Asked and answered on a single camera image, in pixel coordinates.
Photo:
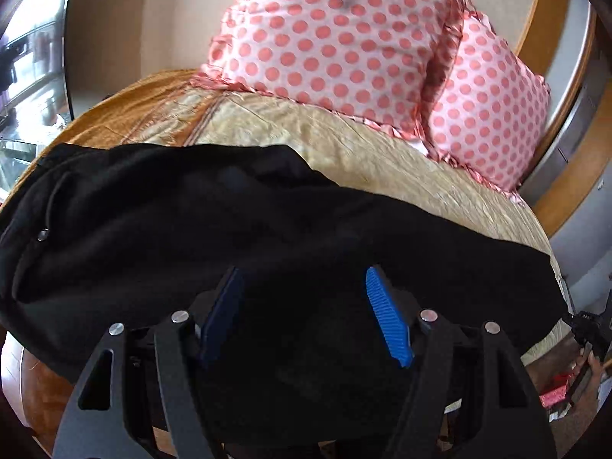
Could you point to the black pants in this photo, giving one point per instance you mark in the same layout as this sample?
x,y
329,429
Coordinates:
x,y
287,229

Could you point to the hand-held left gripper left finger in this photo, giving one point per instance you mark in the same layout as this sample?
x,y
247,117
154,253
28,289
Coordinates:
x,y
222,315

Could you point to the red cloth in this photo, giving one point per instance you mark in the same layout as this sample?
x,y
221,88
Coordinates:
x,y
557,394

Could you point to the dark framed window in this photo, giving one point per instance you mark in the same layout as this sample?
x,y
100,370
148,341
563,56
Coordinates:
x,y
33,81

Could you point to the pink polka dot pillow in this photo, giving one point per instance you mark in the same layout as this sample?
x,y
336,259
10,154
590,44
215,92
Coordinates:
x,y
334,33
487,105

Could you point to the person's right hand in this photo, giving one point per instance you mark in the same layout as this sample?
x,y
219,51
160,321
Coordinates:
x,y
595,366

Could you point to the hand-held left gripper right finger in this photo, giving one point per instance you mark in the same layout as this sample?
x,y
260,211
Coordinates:
x,y
388,315

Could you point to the yellow patterned bedsheet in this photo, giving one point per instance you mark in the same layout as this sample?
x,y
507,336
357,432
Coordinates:
x,y
382,153

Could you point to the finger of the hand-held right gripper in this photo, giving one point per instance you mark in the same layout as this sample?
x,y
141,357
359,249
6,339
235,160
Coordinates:
x,y
581,327

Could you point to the wooden bed frame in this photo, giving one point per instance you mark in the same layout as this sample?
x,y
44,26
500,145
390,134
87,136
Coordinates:
x,y
43,392

